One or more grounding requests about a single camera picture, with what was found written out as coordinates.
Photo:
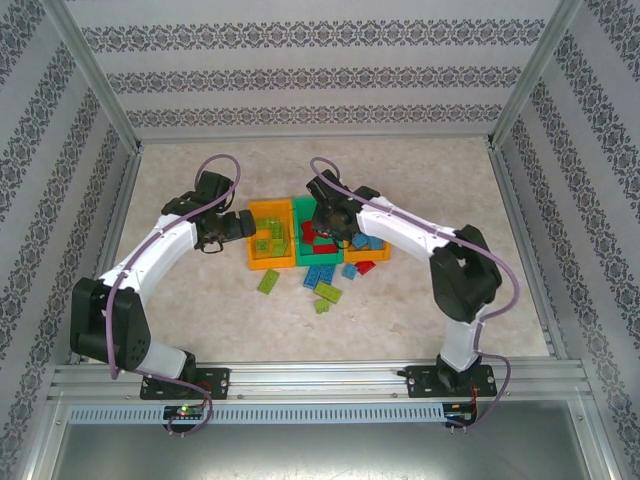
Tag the red two-by-four toy brick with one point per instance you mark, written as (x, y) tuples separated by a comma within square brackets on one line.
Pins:
[(325, 248), (307, 235)]

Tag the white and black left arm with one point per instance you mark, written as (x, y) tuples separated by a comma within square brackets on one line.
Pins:
[(165, 245)]

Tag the lime two-by-two toy brick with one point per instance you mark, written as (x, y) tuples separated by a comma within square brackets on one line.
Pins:
[(262, 246)]

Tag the circuit board with green light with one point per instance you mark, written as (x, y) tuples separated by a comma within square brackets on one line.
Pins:
[(185, 411)]

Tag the red curved two-by-two brick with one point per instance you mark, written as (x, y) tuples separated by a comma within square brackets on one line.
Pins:
[(366, 267)]

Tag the aluminium frame post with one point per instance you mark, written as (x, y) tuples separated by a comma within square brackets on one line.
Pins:
[(96, 75), (535, 75)]

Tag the aluminium side rail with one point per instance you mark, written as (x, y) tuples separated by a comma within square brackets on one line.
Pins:
[(515, 200), (120, 210)]

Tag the lime two-by-four toy brick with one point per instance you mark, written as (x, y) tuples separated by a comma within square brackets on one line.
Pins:
[(281, 240), (270, 223), (329, 292), (268, 281)]

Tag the blue two-by-four toy brick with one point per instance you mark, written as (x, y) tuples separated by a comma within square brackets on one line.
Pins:
[(376, 244), (361, 241), (311, 277), (326, 273)]

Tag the orange plastic bin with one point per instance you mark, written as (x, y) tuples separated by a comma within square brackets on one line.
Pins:
[(367, 256), (270, 264)]

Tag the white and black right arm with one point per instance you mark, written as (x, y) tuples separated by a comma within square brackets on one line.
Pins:
[(400, 230)]

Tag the green plastic bin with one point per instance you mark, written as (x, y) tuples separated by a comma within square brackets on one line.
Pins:
[(322, 260)]

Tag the small lime toy brick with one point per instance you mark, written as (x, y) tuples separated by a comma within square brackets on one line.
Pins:
[(321, 306)]

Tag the grey metal sheet panel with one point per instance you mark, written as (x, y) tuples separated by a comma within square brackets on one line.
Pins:
[(320, 455)]

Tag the blue two-by-two toy brick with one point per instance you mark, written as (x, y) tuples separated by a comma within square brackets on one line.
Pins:
[(350, 272)]

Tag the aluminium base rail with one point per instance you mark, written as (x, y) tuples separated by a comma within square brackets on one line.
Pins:
[(320, 380)]

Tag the small circuit board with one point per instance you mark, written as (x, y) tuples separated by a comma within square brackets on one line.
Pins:
[(457, 415)]

